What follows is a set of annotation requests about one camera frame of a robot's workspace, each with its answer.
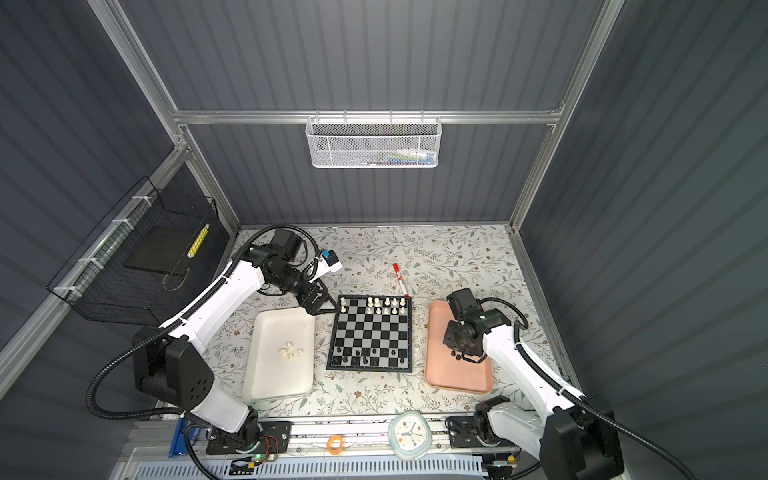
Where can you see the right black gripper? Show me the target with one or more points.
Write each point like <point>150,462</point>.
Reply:
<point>449,337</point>

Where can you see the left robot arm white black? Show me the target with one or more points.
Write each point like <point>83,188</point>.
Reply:
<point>168,362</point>

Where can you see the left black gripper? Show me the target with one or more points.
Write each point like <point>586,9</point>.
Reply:
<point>314,309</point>

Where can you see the mint green alarm clock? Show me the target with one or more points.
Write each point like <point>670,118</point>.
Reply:
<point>409,436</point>

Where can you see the black white chess board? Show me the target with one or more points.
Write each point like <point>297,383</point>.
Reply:
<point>373,331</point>

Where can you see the white plastic tray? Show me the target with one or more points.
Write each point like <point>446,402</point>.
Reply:
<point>281,358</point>

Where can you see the black chess pieces on board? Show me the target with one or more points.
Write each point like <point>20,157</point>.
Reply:
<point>365,358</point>

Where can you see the blue clamp tool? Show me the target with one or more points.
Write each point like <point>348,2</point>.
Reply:
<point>178,447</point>

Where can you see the red white marker pen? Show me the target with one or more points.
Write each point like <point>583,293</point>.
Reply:
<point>400,280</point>

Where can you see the white wire basket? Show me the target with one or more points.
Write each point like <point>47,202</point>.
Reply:
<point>371,145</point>

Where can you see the white chess pieces in tray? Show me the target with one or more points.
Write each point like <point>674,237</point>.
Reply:
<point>290,351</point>

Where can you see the black wire basket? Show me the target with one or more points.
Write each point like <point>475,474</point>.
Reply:
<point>136,271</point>

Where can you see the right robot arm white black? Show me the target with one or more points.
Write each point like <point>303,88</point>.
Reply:
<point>571,435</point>

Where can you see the pink plastic tray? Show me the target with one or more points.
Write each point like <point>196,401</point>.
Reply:
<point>442,370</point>

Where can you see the white chess pieces on board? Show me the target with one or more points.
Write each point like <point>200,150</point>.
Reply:
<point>373,305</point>

